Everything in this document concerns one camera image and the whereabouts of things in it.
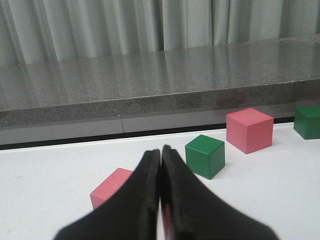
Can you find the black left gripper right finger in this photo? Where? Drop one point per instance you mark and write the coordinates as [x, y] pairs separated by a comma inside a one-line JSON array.
[[190, 211]]

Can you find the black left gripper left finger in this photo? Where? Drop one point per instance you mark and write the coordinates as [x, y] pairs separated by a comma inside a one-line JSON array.
[[130, 214]]

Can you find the pink cube near gripper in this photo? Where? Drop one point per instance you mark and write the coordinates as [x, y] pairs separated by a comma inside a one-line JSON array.
[[109, 187]]

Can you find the green cube left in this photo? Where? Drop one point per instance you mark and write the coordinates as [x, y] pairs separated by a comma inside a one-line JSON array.
[[205, 156]]

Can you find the green cube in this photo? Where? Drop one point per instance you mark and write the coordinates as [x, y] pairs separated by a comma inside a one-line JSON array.
[[205, 156], [307, 122]]

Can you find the grey stone ledge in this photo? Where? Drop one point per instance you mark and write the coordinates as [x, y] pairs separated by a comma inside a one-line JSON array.
[[169, 89]]

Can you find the green cube centre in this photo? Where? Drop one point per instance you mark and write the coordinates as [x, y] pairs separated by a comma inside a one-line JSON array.
[[307, 122]]

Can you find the grey curtain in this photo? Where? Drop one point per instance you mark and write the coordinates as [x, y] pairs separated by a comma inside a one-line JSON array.
[[33, 31]]

